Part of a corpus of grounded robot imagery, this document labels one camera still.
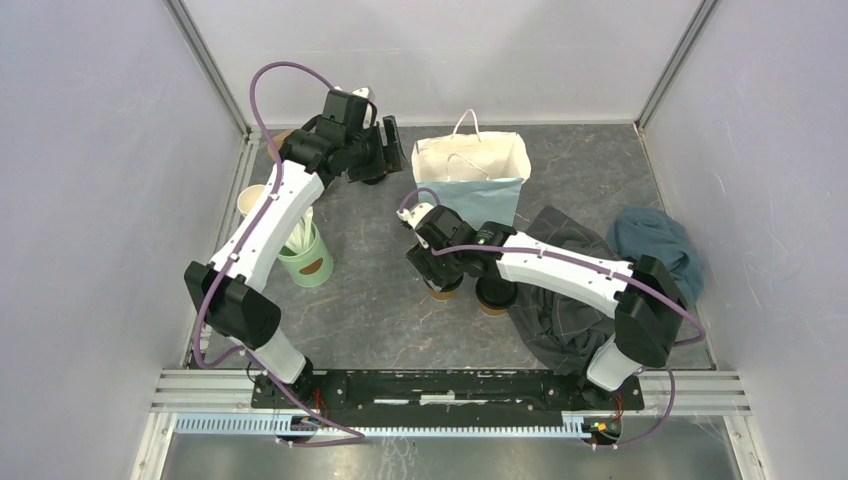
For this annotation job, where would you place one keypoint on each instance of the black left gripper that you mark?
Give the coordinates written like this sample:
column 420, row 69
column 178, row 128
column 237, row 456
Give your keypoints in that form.
column 389, row 158

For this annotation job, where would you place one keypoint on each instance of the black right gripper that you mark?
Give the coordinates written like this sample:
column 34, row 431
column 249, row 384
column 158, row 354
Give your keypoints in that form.
column 423, row 259

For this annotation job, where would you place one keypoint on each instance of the black plastic cup lid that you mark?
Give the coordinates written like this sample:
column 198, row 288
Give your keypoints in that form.
column 495, row 293

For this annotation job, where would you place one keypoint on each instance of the brown paper coffee cup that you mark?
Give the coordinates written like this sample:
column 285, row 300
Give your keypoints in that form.
column 492, row 312

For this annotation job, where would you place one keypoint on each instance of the light blue paper bag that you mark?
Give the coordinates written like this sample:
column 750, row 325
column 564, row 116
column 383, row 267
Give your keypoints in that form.
column 479, row 174

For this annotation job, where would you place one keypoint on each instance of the brown pulp cup carriers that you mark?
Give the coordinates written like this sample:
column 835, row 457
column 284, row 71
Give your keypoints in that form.
column 278, row 142

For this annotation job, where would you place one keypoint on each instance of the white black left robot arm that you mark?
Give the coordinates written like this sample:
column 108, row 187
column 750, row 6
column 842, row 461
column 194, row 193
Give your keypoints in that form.
column 348, row 139

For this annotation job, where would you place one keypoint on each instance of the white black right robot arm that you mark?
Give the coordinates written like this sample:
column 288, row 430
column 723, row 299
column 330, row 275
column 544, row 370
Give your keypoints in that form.
column 641, row 297

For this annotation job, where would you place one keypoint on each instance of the stack of black lids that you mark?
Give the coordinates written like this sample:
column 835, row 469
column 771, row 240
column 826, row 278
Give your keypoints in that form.
column 374, row 181

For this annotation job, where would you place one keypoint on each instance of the white stir sticks bundle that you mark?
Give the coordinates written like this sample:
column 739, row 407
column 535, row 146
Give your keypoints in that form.
column 301, row 237

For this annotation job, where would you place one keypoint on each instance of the green cup holder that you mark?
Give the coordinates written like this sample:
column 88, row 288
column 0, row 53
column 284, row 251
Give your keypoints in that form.
column 311, row 267

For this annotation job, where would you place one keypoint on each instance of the dark grey checked cloth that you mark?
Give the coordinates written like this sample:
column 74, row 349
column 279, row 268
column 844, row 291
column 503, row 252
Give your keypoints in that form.
column 560, row 332

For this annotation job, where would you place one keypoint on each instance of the teal blue cloth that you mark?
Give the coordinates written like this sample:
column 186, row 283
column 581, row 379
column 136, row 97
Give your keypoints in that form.
column 641, row 230

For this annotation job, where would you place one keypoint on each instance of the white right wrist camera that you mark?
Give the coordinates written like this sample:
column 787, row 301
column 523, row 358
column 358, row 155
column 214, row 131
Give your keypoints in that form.
column 414, row 217

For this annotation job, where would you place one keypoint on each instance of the white slotted cable duct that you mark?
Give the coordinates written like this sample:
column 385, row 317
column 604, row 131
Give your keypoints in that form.
column 288, row 425

